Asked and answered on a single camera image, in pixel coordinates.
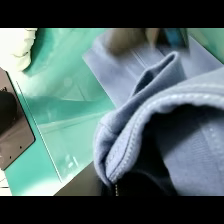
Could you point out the white garment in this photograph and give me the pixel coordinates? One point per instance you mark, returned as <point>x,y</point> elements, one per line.
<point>15,46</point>

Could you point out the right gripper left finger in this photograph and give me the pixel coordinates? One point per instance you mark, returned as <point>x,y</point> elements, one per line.
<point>85,183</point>

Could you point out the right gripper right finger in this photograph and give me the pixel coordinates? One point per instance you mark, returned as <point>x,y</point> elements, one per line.
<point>143,186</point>

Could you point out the blue shirt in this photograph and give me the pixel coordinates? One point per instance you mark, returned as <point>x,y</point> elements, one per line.
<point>186,100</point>

